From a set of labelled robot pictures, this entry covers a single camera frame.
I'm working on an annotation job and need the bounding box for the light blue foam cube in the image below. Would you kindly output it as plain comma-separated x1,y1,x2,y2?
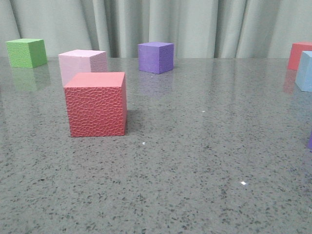
295,51,312,92

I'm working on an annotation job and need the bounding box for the purple foam cube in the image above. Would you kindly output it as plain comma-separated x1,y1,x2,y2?
137,42,174,74

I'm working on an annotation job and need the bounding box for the red textured foam cube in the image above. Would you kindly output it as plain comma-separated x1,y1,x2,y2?
64,72,127,137

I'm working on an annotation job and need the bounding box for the pink foam cube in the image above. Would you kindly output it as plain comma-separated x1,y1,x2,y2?
58,49,108,86

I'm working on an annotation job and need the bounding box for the grey-green curtain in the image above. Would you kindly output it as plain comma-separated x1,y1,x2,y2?
0,0,312,58

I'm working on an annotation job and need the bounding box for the green foam cube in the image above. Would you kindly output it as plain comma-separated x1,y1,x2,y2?
5,39,47,68

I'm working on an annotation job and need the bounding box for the purple cube at right edge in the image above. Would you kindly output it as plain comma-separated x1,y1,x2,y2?
307,133,312,149

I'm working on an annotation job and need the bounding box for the red foam cube far right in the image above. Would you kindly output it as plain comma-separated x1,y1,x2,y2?
287,41,312,70

